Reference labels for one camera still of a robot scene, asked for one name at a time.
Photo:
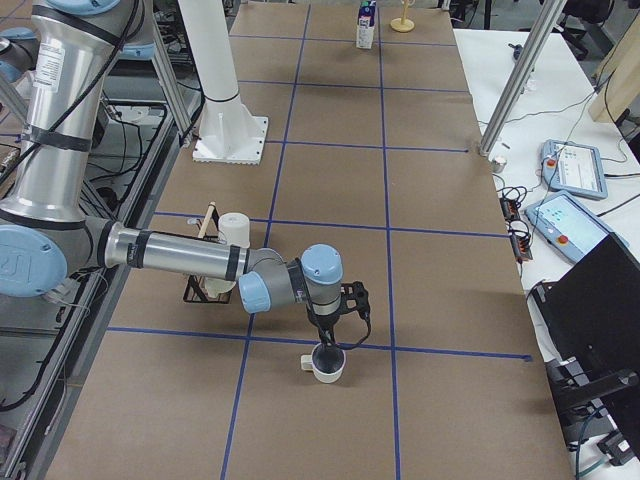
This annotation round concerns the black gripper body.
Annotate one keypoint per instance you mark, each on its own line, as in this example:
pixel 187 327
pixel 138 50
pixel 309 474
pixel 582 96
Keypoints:
pixel 324 324

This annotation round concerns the white mug on rack upper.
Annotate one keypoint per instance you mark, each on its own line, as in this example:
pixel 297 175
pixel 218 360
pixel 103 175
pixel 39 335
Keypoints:
pixel 234 229

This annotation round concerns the teach pendant tablet near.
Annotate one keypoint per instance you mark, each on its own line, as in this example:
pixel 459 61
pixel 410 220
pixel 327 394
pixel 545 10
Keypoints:
pixel 567 225

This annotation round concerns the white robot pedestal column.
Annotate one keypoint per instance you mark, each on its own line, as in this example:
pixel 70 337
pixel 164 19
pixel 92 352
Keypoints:
pixel 228 132

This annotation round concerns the wooden mug tree stand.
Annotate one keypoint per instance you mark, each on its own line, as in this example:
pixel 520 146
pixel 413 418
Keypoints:
pixel 403 24

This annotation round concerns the teach pendant tablet far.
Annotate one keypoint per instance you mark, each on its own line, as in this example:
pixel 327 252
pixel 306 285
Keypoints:
pixel 573 167

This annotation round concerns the black laptop monitor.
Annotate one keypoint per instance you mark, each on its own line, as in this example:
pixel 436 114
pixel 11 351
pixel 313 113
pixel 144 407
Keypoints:
pixel 592 313

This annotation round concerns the black wire mug rack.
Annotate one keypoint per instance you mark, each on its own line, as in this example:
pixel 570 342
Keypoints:
pixel 200 289

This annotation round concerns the small metal cylinder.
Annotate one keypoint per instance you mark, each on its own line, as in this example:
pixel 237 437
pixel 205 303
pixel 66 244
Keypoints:
pixel 498 164

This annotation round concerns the blue Pascual milk carton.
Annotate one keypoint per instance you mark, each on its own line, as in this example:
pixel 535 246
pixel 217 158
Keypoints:
pixel 365 24

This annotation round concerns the teach pendant tablet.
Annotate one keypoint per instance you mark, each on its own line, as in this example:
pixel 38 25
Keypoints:
pixel 573 167
pixel 567 225

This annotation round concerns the aluminium frame post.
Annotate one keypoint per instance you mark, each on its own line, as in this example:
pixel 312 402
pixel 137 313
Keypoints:
pixel 523 67

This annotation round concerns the white mug grey inside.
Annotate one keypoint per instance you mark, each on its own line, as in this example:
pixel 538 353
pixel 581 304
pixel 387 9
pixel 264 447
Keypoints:
pixel 326 362

